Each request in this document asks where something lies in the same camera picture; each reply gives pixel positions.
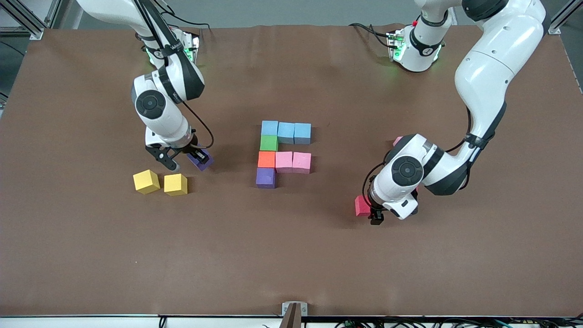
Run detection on purple foam cube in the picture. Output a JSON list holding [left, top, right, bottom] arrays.
[[256, 168, 276, 189], [187, 148, 215, 172]]

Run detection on light pink dimpled foam cube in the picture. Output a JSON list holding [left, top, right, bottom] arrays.
[[292, 152, 312, 174]]

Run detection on yellow foam cube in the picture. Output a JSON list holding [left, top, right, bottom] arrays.
[[133, 169, 161, 195], [164, 173, 188, 197]]

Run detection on brown table mat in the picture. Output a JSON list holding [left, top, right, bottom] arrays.
[[0, 24, 583, 317]]

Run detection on gray metal mounting bracket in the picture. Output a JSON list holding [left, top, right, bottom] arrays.
[[282, 302, 308, 317]]

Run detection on brown camera pole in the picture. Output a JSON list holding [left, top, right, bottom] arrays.
[[279, 303, 303, 328]]

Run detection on aluminium frame post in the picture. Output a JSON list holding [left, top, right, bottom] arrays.
[[546, 0, 583, 35], [0, 0, 45, 41]]

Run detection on white table edge rail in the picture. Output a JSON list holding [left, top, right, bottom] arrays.
[[0, 314, 583, 328]]

